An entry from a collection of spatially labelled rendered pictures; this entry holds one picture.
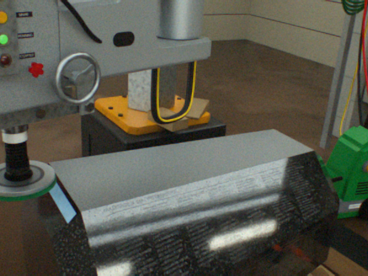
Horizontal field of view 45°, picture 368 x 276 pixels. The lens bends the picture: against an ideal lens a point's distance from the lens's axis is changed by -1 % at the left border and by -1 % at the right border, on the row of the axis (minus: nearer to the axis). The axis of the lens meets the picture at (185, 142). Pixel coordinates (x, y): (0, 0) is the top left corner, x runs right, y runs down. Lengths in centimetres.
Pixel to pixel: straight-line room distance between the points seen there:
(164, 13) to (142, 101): 85
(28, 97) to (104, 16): 32
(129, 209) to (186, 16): 69
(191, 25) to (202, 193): 59
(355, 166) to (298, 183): 128
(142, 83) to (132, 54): 91
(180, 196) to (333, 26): 641
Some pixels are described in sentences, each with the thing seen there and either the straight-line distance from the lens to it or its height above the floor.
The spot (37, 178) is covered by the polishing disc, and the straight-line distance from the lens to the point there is 142.
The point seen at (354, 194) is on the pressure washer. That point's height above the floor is 20.
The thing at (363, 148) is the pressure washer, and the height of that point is 51.
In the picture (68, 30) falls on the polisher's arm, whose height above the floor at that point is 136.
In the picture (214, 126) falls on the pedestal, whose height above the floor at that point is 74.
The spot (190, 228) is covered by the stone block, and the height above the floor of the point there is 76.
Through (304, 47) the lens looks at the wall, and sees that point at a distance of 811.
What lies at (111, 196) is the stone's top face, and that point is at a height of 87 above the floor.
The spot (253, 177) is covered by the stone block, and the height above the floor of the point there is 84.
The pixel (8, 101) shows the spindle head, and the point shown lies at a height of 120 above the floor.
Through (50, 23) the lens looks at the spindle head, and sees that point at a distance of 124.
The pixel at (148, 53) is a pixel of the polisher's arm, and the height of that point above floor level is 127.
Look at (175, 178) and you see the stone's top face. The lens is 153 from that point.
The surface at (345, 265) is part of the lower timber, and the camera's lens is 258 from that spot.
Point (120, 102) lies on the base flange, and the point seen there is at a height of 78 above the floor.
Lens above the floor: 158
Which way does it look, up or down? 23 degrees down
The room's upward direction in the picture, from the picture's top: 4 degrees clockwise
